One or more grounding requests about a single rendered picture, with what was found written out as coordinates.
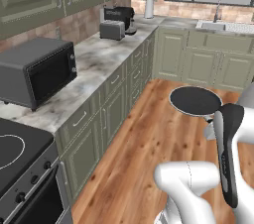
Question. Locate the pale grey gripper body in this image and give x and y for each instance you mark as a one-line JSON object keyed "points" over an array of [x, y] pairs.
{"points": [[210, 132]]}

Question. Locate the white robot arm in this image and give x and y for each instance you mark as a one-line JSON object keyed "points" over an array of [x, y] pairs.
{"points": [[185, 181]]}

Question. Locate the green panel under sink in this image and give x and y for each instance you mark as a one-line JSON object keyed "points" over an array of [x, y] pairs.
{"points": [[225, 42]]}

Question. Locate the white sink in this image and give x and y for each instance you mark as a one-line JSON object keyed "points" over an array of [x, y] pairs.
{"points": [[225, 27]]}

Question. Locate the black stove knob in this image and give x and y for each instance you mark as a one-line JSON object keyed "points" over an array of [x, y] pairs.
{"points": [[34, 179], [47, 165], [20, 197]]}

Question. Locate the black stove with oven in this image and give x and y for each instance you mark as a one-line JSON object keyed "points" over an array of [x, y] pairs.
{"points": [[23, 155]]}

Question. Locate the green base cupboard door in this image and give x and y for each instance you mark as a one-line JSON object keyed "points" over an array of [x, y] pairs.
{"points": [[170, 54], [149, 59], [238, 72], [82, 158], [115, 119], [200, 67]]}

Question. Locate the green drawer front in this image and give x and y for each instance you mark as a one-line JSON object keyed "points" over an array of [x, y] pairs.
{"points": [[132, 59], [123, 72], [131, 81], [132, 100], [93, 108]]}

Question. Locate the silver tap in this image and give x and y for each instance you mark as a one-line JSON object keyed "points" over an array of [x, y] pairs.
{"points": [[217, 10]]}

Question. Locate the white paper towel roll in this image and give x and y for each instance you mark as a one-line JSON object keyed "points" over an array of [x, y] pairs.
{"points": [[149, 7]]}

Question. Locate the grey toaster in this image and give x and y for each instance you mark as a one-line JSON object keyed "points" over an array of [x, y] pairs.
{"points": [[112, 30]]}

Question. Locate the black coffee machine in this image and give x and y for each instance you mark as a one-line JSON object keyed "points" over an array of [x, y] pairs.
{"points": [[122, 15]]}

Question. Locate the black oven door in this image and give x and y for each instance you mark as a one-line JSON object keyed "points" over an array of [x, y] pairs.
{"points": [[43, 201]]}

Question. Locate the dark grey microwave oven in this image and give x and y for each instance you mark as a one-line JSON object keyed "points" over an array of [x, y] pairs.
{"points": [[36, 69]]}

